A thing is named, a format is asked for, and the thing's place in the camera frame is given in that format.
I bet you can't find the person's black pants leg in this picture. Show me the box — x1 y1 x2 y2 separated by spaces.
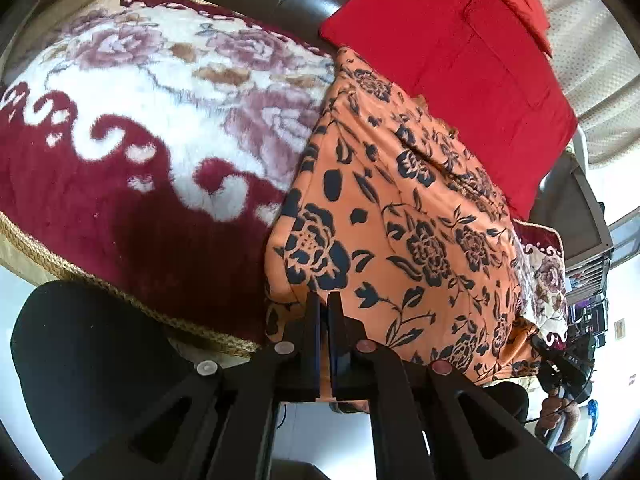
10 280 202 477

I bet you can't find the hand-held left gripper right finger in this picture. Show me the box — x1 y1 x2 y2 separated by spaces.
327 292 583 480

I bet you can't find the maroon white floral blanket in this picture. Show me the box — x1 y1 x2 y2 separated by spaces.
0 0 571 358

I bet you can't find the grey television set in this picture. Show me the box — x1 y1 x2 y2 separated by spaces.
567 165 614 263

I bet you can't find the orange floral cloth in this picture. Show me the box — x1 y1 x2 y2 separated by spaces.
264 46 543 391

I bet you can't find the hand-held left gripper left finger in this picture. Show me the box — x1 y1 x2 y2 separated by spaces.
65 292 321 480

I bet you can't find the dark cluttered shelf unit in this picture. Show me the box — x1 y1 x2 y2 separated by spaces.
565 252 613 361

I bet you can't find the white dotted curtain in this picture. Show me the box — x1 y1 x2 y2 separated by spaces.
525 0 640 167

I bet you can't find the person's right hand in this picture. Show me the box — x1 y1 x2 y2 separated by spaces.
541 394 582 442

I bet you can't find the large red cushion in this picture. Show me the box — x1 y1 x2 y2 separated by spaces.
318 0 579 222

